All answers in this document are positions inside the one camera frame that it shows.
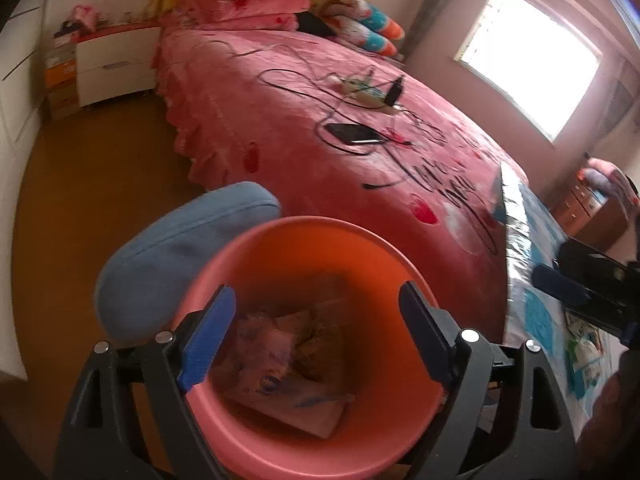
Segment window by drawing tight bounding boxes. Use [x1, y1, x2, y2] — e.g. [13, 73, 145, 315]
[455, 0, 603, 143]

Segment pink pillows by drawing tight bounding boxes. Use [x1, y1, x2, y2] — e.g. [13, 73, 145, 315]
[170, 0, 313, 31]

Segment white blue plastic bag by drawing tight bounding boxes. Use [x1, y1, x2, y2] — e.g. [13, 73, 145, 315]
[225, 310, 356, 436]

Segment black phone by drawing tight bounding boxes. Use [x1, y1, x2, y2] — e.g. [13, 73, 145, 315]
[326, 122, 383, 147]

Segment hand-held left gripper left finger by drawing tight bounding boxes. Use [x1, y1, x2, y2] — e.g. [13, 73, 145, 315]
[54, 285, 237, 480]

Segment white standing air conditioner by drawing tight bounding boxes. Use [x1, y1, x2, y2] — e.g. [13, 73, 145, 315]
[400, 0, 466, 63]

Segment striped rolled blanket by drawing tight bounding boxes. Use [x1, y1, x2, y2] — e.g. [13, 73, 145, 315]
[320, 0, 406, 41]

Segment brown snack packet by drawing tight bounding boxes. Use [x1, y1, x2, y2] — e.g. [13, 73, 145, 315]
[295, 300, 351, 381]

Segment blue white checkered tablecloth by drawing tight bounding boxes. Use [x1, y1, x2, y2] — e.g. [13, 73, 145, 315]
[492, 162, 626, 441]

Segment wooden cabinet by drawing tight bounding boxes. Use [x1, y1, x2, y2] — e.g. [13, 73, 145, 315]
[552, 170, 633, 251]

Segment bed with pink cover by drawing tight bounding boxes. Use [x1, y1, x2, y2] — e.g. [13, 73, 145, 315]
[152, 27, 531, 346]

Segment orange blue patterned bolster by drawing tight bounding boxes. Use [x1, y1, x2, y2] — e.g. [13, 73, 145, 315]
[332, 17, 401, 56]

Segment white nightstand red top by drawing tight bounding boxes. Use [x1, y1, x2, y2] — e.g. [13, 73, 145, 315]
[75, 19, 163, 108]

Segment black cloth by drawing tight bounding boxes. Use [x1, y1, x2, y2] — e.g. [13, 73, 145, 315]
[296, 11, 338, 38]

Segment white wardrobe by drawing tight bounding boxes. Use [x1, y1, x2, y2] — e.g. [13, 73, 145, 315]
[0, 0, 56, 381]

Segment black cable tangle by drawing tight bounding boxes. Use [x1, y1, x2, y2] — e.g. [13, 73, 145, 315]
[207, 37, 416, 153]

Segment white power strip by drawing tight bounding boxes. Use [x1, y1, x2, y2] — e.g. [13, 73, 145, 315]
[340, 75, 401, 111]

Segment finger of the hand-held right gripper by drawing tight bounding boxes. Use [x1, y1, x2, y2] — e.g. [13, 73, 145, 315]
[567, 302, 640, 348]
[531, 262, 591, 308]

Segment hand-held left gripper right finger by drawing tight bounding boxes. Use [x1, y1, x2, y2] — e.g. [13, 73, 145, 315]
[398, 281, 581, 480]

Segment blue chair cushion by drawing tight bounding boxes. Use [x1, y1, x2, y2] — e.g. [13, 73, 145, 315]
[95, 181, 282, 343]

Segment person's right forearm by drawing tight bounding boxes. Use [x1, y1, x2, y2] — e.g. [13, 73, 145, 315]
[577, 345, 640, 480]

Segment orange plastic bin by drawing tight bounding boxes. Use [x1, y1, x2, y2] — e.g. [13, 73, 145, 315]
[176, 216, 451, 480]

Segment blue white packet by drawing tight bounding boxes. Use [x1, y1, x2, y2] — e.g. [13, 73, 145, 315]
[565, 320, 608, 401]

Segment folded patterned bedding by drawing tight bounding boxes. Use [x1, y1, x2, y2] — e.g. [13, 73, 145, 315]
[575, 156, 640, 221]

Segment stacked cardboard boxes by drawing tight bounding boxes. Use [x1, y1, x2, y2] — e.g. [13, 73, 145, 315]
[42, 35, 78, 121]

